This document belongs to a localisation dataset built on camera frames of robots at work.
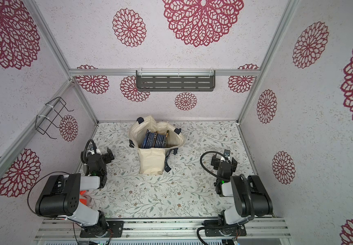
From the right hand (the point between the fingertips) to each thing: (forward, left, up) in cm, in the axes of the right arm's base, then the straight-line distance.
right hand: (225, 154), depth 91 cm
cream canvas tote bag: (-9, +41, +5) cm, 42 cm away
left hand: (0, +75, +2) cm, 75 cm away
